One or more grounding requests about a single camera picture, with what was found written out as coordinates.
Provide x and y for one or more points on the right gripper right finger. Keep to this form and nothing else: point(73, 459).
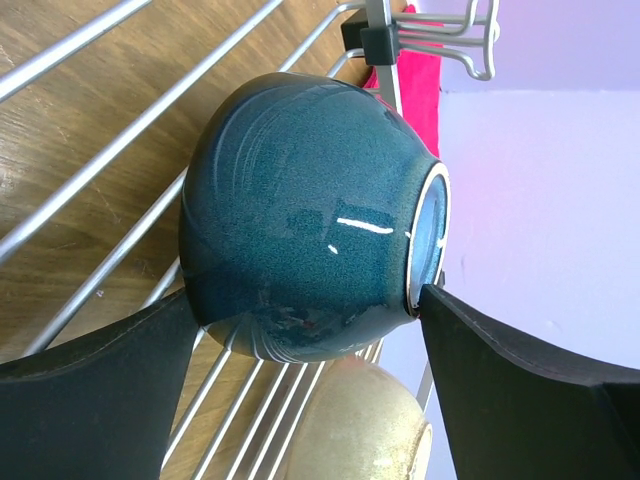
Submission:
point(517, 407)

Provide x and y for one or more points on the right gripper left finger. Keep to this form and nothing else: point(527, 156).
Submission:
point(100, 406)

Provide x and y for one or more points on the beige stoneware bowl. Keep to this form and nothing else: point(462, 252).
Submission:
point(362, 423)

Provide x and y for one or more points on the blue glazed bowl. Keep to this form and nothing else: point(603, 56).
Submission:
point(311, 217)

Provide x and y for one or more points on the pink folded cloth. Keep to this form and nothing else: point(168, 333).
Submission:
point(419, 81)

